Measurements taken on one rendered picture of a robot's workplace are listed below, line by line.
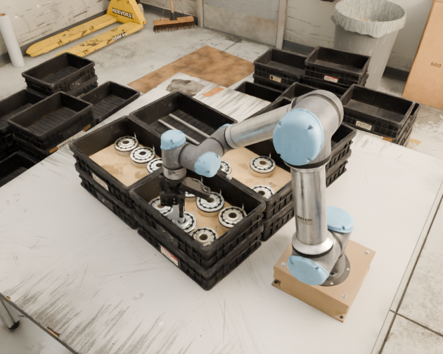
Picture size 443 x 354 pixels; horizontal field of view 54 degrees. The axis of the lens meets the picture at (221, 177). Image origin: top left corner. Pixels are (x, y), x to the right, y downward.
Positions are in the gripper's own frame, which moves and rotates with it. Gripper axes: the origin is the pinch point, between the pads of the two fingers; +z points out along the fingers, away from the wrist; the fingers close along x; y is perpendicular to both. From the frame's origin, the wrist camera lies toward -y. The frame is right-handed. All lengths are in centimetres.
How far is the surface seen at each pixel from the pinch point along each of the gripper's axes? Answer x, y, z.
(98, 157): -37, 38, 2
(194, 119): -66, -2, 0
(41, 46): -315, 163, 71
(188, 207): -6.8, -1.5, 1.8
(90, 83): -167, 76, 35
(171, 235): 10.0, 3.6, -1.2
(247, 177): -23.4, -24.2, 0.8
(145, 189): -9.1, 14.3, -4.7
